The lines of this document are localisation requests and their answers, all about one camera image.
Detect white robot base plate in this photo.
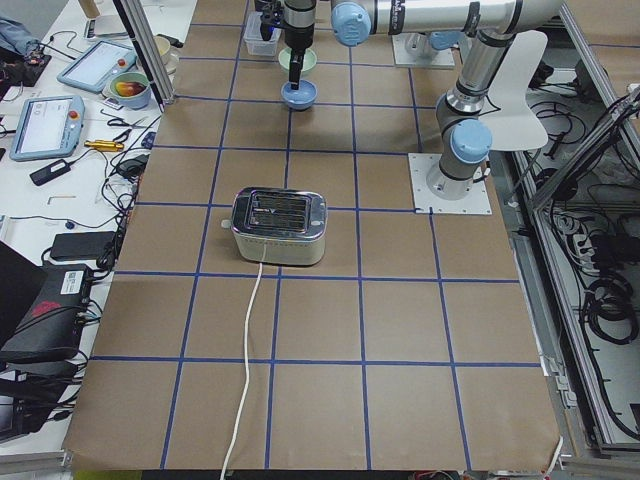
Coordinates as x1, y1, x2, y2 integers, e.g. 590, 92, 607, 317
408, 153, 492, 215

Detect yellow handled screwdriver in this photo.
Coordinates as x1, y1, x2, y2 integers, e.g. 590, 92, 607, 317
84, 140, 124, 152

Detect cream and chrome toaster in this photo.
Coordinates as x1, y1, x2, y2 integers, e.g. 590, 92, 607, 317
221, 186, 328, 266

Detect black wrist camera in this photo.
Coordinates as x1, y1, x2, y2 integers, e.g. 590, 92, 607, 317
254, 0, 283, 41

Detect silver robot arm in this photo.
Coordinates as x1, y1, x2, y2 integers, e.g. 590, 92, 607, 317
330, 1, 562, 99
429, 30, 515, 184

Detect black electronics box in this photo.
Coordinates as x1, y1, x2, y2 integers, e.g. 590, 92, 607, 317
49, 231, 115, 261

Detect far blue teach pendant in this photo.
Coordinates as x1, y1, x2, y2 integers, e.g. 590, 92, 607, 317
57, 41, 137, 93

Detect blue bowl with fruit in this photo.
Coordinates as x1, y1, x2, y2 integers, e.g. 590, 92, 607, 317
109, 72, 151, 110

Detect white toaster power cord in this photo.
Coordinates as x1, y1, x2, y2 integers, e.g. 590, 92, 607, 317
220, 260, 265, 480

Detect clear plastic food container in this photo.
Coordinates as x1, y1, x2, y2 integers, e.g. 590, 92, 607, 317
243, 11, 281, 57

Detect aluminium frame post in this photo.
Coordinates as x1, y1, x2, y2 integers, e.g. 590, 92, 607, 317
113, 0, 175, 111

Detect black scissors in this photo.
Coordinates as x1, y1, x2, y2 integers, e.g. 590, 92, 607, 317
100, 109, 147, 143

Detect black laptop computer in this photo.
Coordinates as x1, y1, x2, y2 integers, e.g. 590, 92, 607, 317
1, 244, 91, 365

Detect near blue teach pendant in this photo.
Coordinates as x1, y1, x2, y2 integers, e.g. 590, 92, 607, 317
9, 95, 85, 162

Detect blue teach pendant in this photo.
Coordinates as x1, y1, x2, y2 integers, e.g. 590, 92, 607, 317
9, 95, 85, 162
57, 41, 137, 93

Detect light blue bowl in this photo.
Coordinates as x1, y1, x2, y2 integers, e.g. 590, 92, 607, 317
281, 79, 318, 111

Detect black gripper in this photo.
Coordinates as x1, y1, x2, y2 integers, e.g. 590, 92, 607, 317
284, 23, 314, 90

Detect light green bowl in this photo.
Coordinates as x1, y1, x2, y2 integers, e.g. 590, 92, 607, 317
277, 47, 319, 79

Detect beige bowl with lemon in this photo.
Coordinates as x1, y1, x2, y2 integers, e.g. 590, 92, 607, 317
154, 35, 179, 75

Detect white plastic chair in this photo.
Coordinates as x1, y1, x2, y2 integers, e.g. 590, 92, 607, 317
482, 30, 548, 151

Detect black power adapter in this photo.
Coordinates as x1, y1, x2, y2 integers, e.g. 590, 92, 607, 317
30, 159, 72, 186

